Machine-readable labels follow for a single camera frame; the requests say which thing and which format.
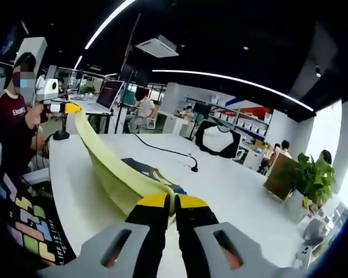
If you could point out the white ceiling air conditioner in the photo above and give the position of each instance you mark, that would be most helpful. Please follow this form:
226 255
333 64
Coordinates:
156 46

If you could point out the linear ceiling light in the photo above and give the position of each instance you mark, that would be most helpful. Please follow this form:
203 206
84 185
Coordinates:
104 25
191 72

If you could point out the shelf of white storage bins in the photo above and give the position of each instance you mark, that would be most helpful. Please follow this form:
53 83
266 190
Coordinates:
249 124

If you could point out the black desk stand base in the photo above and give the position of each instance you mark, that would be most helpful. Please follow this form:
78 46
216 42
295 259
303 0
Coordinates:
61 135

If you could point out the potted green plant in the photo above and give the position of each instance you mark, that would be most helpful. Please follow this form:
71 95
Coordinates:
316 176

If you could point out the brown cardboard box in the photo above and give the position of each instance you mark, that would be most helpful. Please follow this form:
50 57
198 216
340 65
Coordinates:
281 176

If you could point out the black white raglan shirt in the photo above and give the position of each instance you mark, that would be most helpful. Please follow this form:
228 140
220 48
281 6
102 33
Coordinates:
217 139

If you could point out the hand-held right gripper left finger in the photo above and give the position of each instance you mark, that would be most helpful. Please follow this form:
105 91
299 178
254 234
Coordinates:
150 237

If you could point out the white laptop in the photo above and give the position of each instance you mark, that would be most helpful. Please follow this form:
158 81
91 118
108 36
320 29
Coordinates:
108 94

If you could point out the person's maroon sweater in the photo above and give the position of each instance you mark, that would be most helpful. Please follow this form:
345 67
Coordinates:
10 116

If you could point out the person's left hand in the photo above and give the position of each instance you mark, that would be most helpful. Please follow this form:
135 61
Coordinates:
33 116

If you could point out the yellow blue grey garment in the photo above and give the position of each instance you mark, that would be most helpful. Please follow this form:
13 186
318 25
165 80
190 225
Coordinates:
116 173

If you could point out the black ceiling spotlight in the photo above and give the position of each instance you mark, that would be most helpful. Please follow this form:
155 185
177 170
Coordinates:
317 71

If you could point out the small green plant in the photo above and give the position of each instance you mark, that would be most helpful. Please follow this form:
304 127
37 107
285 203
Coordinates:
88 90

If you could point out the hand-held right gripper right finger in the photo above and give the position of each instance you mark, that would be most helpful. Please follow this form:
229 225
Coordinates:
194 237

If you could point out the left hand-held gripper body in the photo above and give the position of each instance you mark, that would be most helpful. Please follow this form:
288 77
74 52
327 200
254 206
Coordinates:
47 88

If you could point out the dark grey cloth template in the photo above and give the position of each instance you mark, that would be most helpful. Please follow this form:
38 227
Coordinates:
132 163

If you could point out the black block print mat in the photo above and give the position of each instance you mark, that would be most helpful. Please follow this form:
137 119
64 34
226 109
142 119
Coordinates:
32 226

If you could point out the white drawer cabinet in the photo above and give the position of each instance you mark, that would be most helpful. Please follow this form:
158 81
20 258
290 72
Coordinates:
171 124

